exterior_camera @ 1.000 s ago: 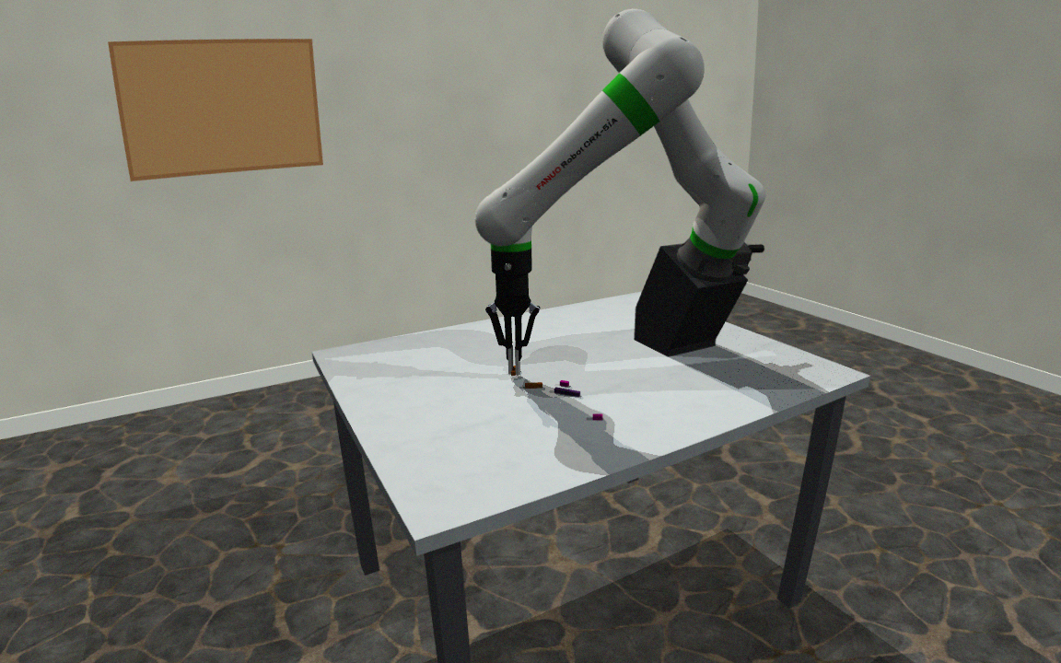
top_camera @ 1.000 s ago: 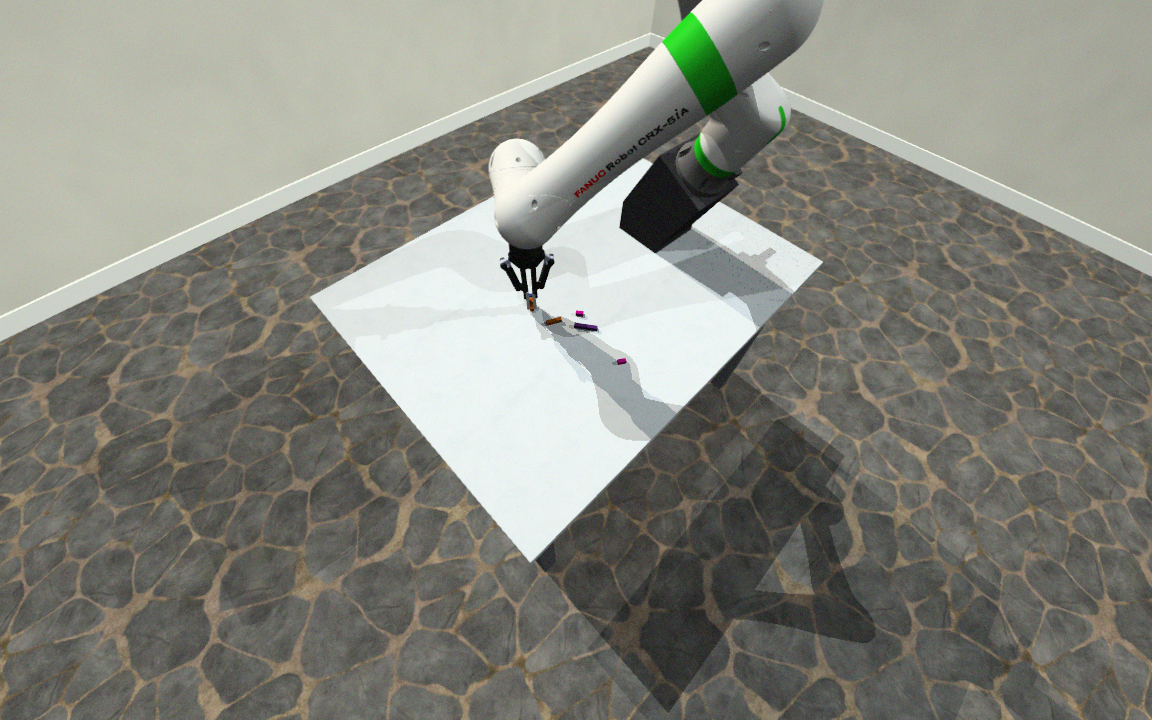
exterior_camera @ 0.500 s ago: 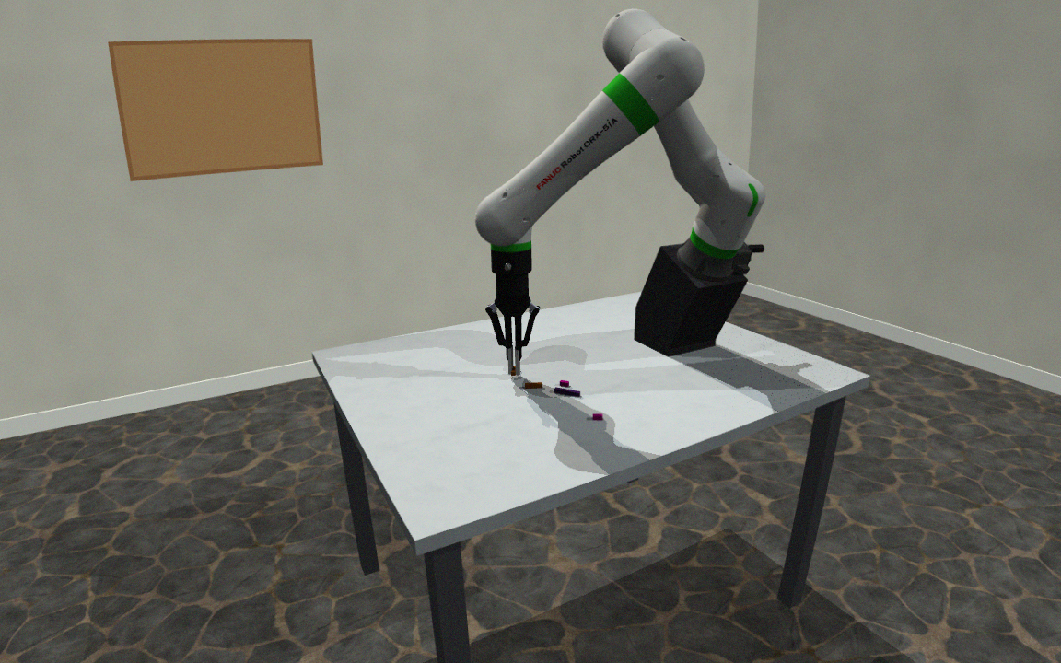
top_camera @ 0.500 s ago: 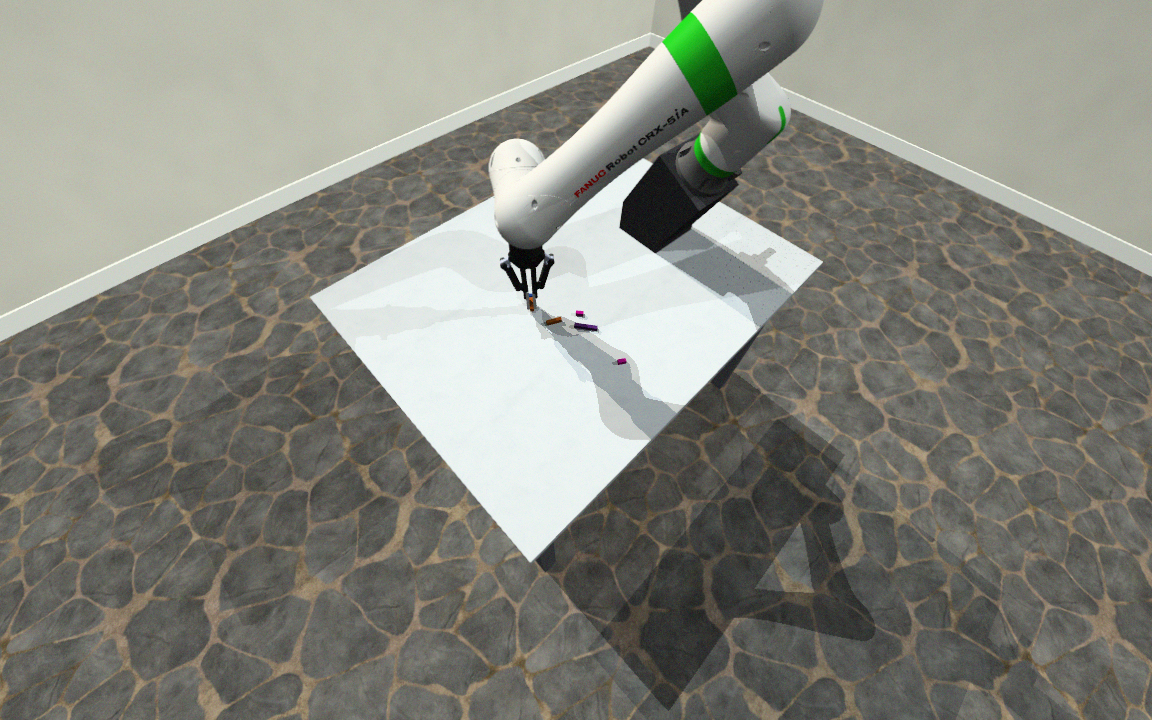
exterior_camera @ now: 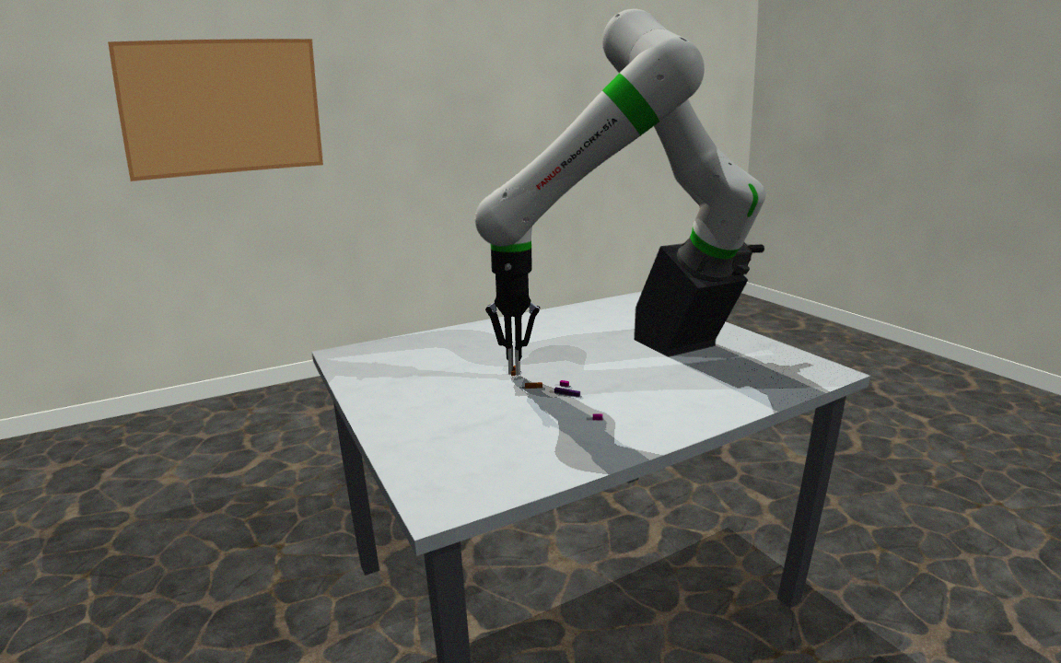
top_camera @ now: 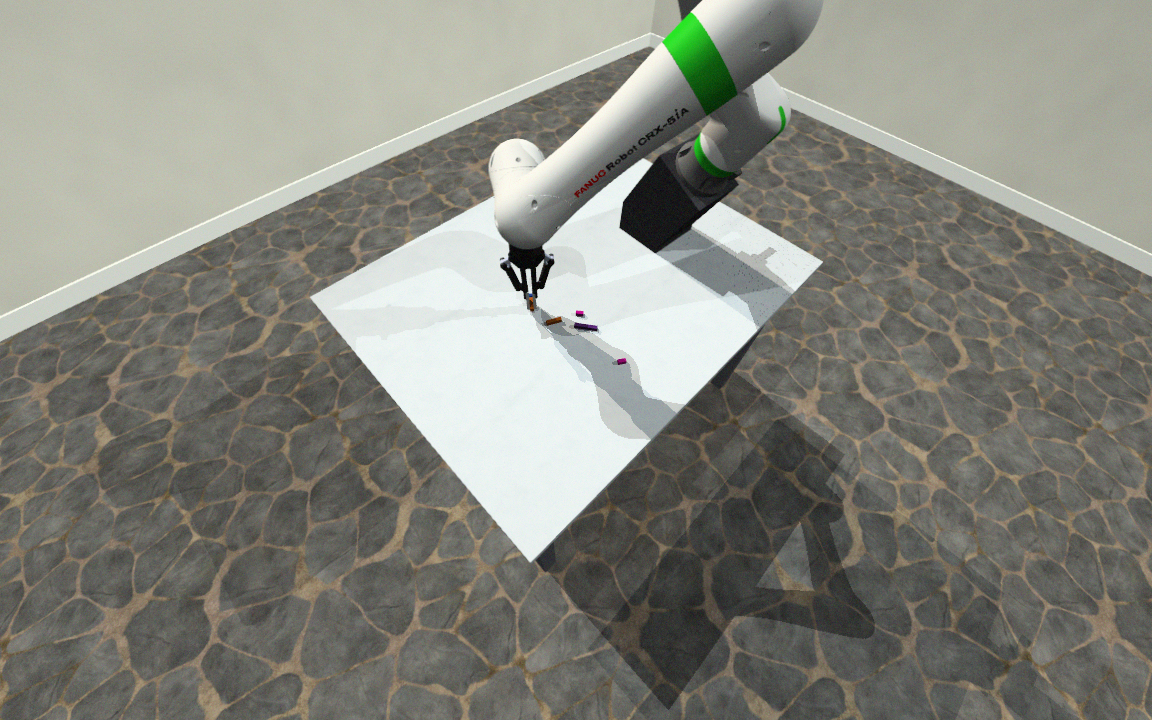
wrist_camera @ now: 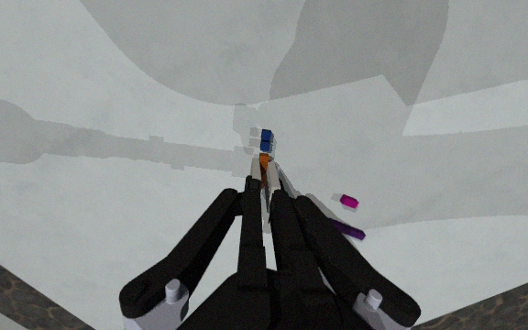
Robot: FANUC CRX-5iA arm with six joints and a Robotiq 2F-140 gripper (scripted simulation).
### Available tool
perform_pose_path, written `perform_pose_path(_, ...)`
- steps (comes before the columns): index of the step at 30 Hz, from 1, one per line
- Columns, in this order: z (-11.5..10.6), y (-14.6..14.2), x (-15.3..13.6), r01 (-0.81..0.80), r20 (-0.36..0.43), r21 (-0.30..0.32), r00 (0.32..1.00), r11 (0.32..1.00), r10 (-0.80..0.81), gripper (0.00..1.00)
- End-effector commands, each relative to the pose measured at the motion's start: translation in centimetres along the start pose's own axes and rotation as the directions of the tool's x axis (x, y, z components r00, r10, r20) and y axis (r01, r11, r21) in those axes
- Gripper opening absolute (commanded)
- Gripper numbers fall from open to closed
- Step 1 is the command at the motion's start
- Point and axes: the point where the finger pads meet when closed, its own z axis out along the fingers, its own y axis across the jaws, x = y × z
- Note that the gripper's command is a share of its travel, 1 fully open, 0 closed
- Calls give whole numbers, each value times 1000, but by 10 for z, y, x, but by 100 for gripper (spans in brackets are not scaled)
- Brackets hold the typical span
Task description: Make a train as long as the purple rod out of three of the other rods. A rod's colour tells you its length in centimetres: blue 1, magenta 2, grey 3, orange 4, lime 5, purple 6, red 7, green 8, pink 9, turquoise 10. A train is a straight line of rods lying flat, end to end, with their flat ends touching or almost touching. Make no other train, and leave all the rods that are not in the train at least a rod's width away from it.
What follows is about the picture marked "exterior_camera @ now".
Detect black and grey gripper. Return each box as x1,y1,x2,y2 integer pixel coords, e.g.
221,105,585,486
485,273,540,376

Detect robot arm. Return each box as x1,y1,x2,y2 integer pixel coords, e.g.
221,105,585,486
475,8,765,282

